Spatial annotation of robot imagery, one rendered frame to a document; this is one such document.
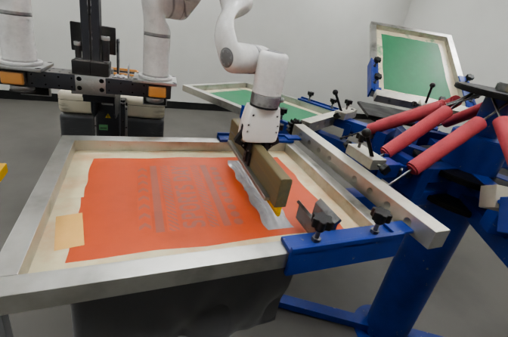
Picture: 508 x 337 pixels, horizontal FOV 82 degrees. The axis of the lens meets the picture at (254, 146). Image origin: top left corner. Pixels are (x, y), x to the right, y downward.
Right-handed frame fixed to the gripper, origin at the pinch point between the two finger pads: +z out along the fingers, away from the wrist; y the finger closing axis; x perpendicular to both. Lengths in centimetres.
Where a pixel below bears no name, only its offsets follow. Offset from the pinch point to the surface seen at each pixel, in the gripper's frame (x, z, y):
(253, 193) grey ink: 3.5, 9.5, -0.5
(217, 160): -17.4, 10.2, 4.8
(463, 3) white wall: -281, -112, -422
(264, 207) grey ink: 10.5, 9.4, -1.1
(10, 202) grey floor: -142, 108, 107
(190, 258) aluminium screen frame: 27.6, 6.2, 21.5
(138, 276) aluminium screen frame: 29.8, 6.4, 30.1
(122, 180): -6.6, 10.2, 33.4
